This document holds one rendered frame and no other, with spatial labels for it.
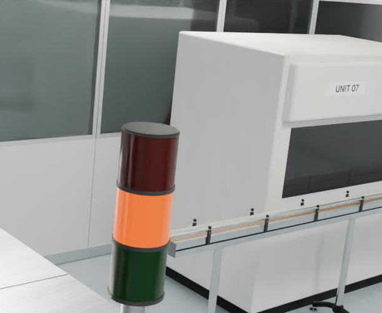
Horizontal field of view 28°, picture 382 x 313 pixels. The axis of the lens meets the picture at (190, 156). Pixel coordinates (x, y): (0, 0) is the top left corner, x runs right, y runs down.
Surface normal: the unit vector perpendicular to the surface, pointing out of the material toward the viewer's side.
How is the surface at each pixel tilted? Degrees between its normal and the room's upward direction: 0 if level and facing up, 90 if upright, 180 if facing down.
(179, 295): 0
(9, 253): 0
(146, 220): 90
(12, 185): 90
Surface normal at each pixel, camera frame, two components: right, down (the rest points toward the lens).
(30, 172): 0.65, 0.26
